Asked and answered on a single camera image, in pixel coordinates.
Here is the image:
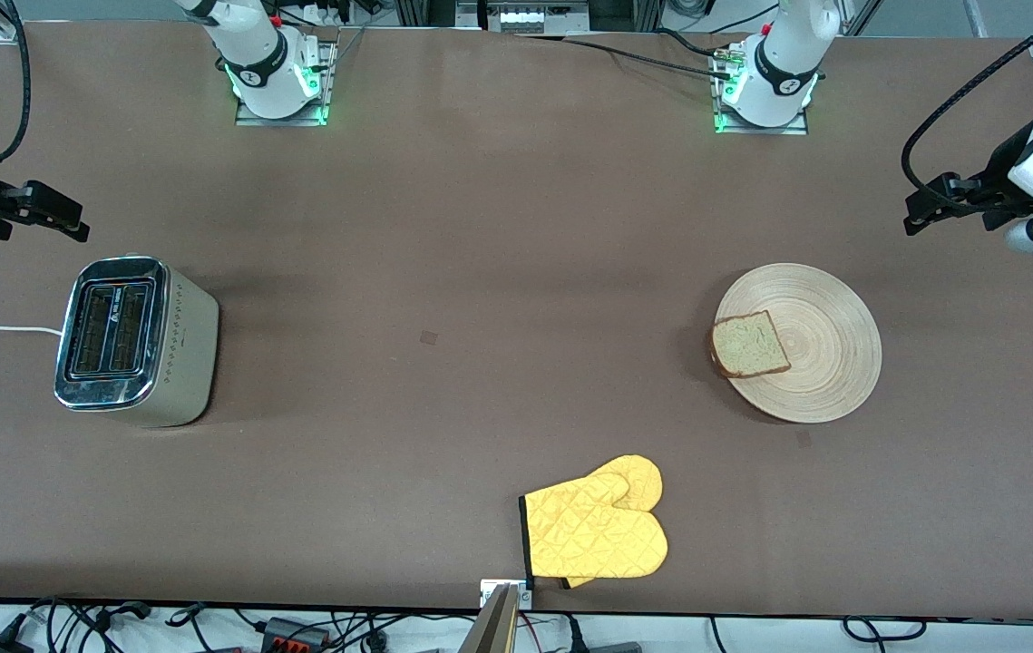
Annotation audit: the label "round wooden plate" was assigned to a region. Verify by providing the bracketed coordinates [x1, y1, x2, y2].
[713, 263, 882, 424]

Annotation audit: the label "slice of brown bread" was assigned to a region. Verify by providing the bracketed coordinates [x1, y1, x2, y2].
[708, 310, 792, 379]

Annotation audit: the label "silver two-slot toaster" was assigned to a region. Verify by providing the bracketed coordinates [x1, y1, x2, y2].
[54, 255, 220, 428]

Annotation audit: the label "yellow quilted oven mitt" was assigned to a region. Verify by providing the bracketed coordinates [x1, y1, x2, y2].
[561, 454, 664, 590]
[519, 472, 668, 582]

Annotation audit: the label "white power strip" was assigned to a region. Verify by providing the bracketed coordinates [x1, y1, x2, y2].
[480, 0, 590, 35]

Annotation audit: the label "black power adapter red buttons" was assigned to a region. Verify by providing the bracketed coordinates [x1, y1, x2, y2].
[262, 617, 331, 653]

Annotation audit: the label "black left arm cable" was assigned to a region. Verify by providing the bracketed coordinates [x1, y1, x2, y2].
[900, 0, 1033, 214]

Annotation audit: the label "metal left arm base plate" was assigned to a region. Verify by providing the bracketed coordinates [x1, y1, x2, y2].
[712, 44, 810, 137]

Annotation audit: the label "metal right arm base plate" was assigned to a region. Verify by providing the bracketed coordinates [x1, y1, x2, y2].
[235, 36, 336, 128]

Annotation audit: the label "thin black table cable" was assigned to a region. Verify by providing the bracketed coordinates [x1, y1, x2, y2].
[516, 30, 736, 79]

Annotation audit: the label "black looped floor cable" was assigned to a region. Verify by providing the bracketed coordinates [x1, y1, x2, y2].
[843, 616, 927, 644]

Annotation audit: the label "small metal edge bracket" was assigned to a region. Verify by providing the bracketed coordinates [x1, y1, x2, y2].
[480, 579, 535, 610]

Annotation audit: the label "tan camera mount bar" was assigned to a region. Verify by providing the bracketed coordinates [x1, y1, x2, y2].
[459, 583, 521, 653]

